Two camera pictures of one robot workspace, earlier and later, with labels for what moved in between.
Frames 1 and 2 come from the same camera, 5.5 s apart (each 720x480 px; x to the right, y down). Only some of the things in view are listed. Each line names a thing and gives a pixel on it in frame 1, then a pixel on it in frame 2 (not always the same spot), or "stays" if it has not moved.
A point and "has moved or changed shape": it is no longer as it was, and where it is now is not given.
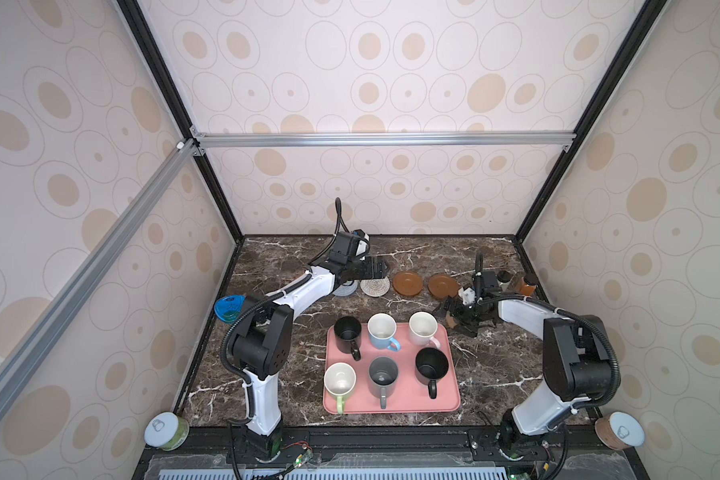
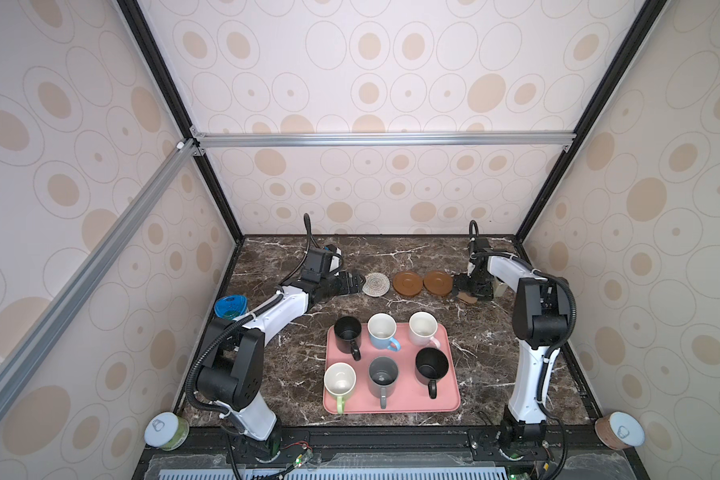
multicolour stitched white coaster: x=375 y=287 stays
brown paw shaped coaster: x=450 y=321 has moved or changed shape
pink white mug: x=422 y=327 stays
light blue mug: x=381 y=328 stays
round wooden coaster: x=407 y=283 stays
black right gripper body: x=469 y=317 → x=479 y=285
